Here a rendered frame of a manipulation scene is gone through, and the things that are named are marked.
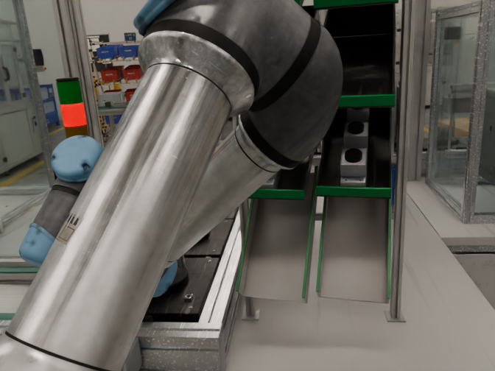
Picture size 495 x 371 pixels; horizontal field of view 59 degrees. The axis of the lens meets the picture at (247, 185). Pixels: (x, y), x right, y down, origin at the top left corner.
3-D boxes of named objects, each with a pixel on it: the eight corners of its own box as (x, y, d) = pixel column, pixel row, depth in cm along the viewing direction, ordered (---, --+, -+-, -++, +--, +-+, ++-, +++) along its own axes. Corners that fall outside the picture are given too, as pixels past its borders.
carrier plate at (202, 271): (199, 322, 85) (198, 313, 85) (82, 320, 88) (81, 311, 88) (219, 264, 108) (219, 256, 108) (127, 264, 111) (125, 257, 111)
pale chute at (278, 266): (307, 303, 83) (304, 297, 79) (241, 297, 87) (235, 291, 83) (320, 174, 95) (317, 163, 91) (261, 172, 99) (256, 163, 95)
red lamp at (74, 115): (80, 126, 99) (76, 104, 97) (60, 126, 99) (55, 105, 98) (90, 122, 103) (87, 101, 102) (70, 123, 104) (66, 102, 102)
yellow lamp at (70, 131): (84, 148, 100) (80, 126, 99) (63, 149, 101) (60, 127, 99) (93, 143, 105) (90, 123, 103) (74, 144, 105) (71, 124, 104)
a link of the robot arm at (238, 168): (375, 63, 54) (158, 261, 78) (312, 4, 49) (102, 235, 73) (402, 114, 45) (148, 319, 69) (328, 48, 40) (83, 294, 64)
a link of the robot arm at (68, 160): (34, 174, 62) (62, 125, 65) (71, 207, 71) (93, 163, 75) (82, 185, 60) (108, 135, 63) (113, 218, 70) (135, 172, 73)
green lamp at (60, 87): (76, 104, 97) (73, 81, 96) (55, 104, 98) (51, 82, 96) (87, 101, 102) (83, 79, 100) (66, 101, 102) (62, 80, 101)
